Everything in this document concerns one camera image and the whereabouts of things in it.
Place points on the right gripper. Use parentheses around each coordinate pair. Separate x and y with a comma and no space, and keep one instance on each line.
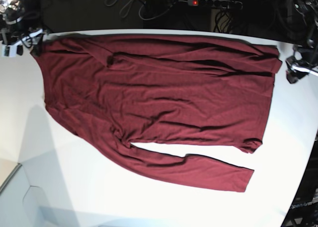
(24,33)

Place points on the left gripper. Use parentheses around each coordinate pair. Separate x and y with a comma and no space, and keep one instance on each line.
(303,62)

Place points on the dark red t-shirt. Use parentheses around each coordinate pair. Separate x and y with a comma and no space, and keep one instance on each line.
(114,91)

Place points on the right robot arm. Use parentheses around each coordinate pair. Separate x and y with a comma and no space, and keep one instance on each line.
(13,9)

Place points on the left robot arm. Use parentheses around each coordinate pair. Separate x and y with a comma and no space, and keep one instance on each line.
(299,20)

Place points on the black power strip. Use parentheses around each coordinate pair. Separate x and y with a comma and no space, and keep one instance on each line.
(218,4)

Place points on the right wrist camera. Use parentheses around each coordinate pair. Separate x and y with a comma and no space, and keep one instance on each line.
(9,51)

